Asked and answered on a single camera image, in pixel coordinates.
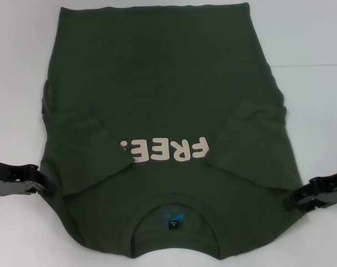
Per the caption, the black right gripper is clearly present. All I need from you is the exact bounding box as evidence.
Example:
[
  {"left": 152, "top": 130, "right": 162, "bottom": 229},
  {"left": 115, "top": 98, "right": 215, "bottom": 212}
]
[{"left": 285, "top": 171, "right": 337, "bottom": 212}]

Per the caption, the dark green FREE t-shirt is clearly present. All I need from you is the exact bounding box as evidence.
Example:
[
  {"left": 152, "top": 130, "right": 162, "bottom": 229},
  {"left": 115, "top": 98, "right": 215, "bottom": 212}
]
[{"left": 40, "top": 2, "right": 305, "bottom": 261}]

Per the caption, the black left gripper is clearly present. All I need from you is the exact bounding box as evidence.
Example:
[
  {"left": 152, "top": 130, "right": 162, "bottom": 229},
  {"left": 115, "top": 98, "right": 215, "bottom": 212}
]
[{"left": 0, "top": 159, "right": 57, "bottom": 197}]

